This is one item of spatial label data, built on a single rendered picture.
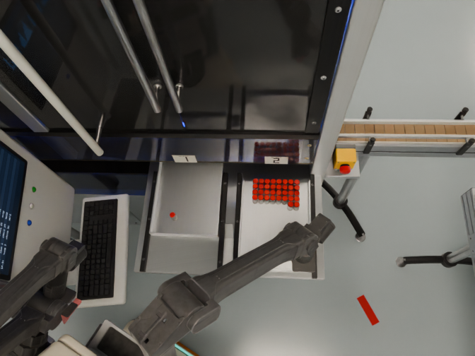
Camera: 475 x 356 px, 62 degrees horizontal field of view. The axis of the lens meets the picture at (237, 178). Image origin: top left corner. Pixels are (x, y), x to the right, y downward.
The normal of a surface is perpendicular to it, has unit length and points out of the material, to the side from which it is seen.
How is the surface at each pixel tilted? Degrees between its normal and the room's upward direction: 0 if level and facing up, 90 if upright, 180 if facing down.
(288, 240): 39
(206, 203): 0
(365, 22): 90
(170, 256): 0
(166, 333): 15
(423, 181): 0
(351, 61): 90
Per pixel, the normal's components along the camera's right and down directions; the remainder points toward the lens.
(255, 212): -0.07, -0.39
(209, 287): 0.20, -0.84
